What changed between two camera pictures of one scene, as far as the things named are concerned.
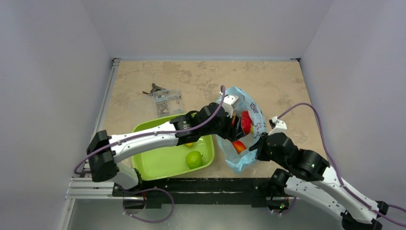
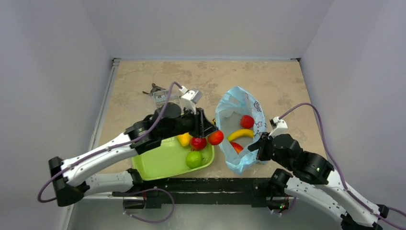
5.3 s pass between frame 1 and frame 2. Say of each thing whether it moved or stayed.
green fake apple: stayed
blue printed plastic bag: stayed
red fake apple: moved
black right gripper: stayed
